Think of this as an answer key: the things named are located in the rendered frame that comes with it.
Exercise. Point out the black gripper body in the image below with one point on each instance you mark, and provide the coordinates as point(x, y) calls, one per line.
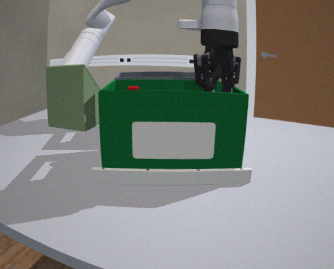
point(217, 42)

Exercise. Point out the green crate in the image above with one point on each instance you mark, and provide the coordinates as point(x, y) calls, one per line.
point(160, 126)

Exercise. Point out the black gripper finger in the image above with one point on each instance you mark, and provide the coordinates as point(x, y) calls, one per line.
point(201, 65)
point(234, 70)

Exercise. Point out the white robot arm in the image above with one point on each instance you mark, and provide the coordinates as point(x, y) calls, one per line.
point(216, 14)

